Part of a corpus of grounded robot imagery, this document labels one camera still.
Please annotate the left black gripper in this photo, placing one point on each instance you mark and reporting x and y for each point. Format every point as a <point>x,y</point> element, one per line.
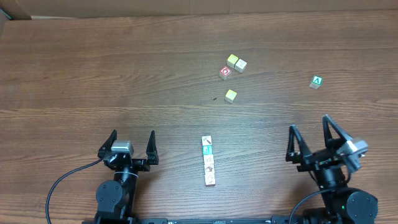
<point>128,162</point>

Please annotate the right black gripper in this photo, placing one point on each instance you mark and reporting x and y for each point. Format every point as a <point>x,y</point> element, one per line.
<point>316,158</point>

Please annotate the hammer picture wooden block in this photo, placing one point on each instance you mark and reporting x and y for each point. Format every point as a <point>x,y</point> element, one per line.
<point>206,140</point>

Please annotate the green framed wooden block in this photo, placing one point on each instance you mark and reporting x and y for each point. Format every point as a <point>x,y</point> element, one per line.
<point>208,150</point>

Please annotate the number two wooden block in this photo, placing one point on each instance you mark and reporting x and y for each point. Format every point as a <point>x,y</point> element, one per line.
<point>208,159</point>

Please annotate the acorn picture wooden block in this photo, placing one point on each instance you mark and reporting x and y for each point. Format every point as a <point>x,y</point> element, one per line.
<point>209,169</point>

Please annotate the animal picture wooden block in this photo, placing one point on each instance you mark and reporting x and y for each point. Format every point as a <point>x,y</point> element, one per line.
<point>210,180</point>

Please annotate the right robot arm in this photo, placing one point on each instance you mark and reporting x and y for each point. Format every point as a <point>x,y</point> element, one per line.
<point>331,169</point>

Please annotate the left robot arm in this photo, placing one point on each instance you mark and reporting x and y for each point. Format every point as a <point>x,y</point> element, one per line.
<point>115,197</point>

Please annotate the green letter wooden block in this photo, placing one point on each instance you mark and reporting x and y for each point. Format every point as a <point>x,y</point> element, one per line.
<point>316,82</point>

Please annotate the yellow wooden block middle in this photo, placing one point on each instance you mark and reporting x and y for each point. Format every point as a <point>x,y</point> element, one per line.
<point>230,96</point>

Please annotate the yellow wooden block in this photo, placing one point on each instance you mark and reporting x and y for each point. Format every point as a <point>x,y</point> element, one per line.
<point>230,96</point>
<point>232,60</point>

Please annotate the white wooden block far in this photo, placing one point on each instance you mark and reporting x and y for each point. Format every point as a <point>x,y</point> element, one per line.
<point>240,65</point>

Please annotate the red apple wooden block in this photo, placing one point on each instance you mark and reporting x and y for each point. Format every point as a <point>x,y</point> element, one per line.
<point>225,72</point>

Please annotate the yellow top wooden block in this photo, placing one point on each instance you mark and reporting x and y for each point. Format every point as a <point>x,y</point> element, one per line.
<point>232,60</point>

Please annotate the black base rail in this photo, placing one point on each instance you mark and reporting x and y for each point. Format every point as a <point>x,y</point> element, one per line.
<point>276,219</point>

